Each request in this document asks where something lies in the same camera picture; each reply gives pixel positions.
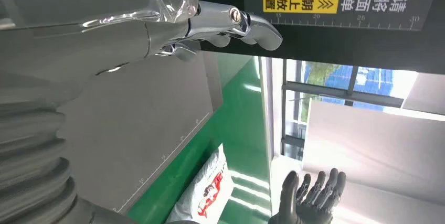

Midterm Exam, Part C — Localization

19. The black scanner column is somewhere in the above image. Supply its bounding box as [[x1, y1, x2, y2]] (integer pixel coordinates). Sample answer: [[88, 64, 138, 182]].
[[187, 0, 445, 75]]

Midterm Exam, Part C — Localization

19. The green conveyor belt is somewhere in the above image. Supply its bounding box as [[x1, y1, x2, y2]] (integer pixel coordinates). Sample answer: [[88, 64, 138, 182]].
[[127, 57, 272, 224]]

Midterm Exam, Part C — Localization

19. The ruler label with yellow sign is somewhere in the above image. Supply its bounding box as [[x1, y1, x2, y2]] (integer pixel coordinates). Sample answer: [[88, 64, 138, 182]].
[[243, 0, 441, 31]]

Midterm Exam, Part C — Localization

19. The small grey poly mailer package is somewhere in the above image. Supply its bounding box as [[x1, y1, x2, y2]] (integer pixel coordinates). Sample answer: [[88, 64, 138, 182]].
[[166, 144, 234, 224]]

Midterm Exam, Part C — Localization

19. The dark window frame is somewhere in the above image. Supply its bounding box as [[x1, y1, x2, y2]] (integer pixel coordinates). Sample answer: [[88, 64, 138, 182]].
[[280, 59, 420, 161]]

